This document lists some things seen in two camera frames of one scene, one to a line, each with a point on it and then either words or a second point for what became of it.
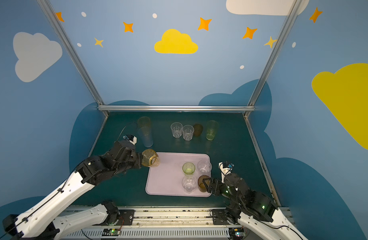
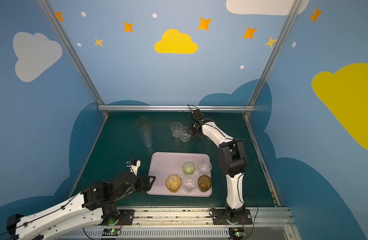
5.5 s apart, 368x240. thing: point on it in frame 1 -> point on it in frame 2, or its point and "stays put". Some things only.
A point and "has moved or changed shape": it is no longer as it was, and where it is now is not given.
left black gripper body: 137,159 -> 143,184
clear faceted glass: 189,183 stays put
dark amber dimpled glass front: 201,185 stays put
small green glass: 188,168 stays put
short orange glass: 150,158 -> 173,183
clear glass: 188,131 has moved or changed shape
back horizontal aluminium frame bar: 176,108 stays put
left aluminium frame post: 74,55 stays put
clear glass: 176,128 stays put
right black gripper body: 214,186 -> 194,127
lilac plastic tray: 166,179 stays put
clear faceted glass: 204,166 stays put
